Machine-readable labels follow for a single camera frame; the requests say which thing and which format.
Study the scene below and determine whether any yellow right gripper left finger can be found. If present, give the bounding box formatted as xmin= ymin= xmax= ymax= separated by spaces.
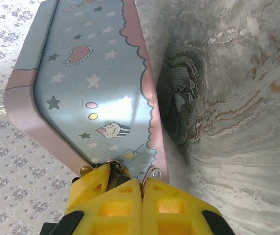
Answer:
xmin=56 ymin=164 xmax=143 ymax=235

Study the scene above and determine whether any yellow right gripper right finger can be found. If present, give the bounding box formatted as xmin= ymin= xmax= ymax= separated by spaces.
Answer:
xmin=141 ymin=178 xmax=232 ymax=235

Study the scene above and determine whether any blue cartoon tin box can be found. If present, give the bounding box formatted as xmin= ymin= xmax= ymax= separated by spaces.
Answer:
xmin=4 ymin=0 xmax=170 ymax=185

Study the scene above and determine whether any silver key with ring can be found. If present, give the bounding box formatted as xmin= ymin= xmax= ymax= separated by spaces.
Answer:
xmin=140 ymin=165 xmax=162 ymax=195

